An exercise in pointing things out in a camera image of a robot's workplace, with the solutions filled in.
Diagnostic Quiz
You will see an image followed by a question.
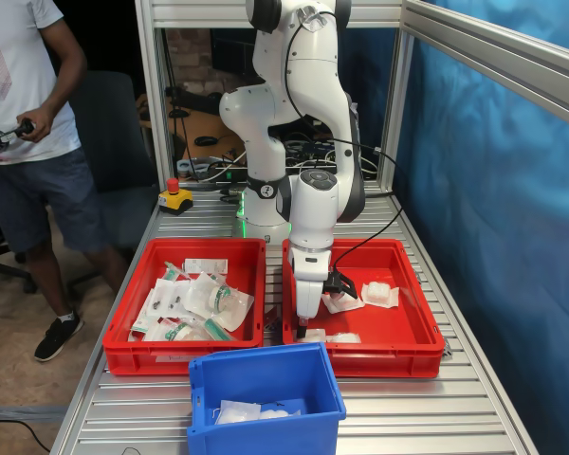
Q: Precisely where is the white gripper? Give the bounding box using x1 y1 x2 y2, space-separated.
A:
286 239 334 339

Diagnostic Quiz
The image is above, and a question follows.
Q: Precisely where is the clear white bandage roll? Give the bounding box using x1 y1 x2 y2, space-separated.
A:
294 326 328 344
259 406 303 421
320 289 366 315
214 399 263 426
325 331 362 345
360 281 401 309

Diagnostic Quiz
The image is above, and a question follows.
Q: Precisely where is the black handheld controller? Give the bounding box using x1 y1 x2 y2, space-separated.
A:
0 118 37 154

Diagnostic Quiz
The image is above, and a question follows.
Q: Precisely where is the person left forearm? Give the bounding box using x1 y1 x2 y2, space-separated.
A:
40 46 89 119

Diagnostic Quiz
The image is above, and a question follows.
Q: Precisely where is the red crate with bandages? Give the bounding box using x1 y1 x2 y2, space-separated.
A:
282 237 447 379

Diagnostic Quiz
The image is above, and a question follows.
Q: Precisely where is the yellow emergency stop button box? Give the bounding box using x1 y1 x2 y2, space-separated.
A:
156 178 195 217

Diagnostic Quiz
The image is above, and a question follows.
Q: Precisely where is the person left hand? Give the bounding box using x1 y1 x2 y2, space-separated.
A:
17 104 57 144

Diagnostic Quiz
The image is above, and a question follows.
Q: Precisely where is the blue storage bin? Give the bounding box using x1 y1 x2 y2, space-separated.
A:
186 341 348 455

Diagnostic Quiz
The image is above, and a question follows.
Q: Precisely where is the packed green syringe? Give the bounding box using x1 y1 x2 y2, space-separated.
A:
201 317 239 343

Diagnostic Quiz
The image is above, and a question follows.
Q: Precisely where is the large domed blister pack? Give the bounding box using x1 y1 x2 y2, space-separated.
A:
183 272 256 333

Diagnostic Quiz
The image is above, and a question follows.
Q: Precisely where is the white printed flat packet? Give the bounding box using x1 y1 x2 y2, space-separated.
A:
183 257 230 275

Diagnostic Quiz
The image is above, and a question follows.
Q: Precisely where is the small green syringe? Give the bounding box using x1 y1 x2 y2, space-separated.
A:
163 261 192 282

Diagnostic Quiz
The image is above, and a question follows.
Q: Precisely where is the white flat needle blister pack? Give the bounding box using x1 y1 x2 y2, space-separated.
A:
138 278 193 328

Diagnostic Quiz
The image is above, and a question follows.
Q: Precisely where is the small packet green label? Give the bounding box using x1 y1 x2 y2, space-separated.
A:
129 313 156 337

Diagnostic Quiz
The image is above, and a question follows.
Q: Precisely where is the red crate with syringe packs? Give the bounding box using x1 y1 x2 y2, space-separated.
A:
101 237 267 377

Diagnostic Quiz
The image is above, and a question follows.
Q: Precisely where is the white tape roll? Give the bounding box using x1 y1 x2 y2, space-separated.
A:
176 157 210 181

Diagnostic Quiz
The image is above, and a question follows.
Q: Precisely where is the blue fabric backdrop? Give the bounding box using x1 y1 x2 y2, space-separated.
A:
329 0 569 455

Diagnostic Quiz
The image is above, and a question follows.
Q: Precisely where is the wooden desk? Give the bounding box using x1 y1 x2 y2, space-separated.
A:
137 92 248 165

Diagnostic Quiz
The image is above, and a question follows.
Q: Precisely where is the dark blue office chair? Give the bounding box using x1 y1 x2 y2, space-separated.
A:
68 70 158 298

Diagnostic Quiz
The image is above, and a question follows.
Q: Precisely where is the person in white t-shirt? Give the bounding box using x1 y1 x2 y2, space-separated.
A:
0 0 130 364

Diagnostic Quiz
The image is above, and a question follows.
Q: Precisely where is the perforated metal bracket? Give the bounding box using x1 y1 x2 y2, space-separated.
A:
263 305 284 333

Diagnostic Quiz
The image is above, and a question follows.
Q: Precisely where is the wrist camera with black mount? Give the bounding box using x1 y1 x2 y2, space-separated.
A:
322 268 364 300

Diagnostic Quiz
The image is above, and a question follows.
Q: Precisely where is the domed blister pack green ring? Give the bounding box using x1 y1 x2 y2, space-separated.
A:
143 316 212 343

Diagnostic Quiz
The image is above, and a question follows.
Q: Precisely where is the aluminium cell frame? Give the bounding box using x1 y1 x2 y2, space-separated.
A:
135 0 569 200

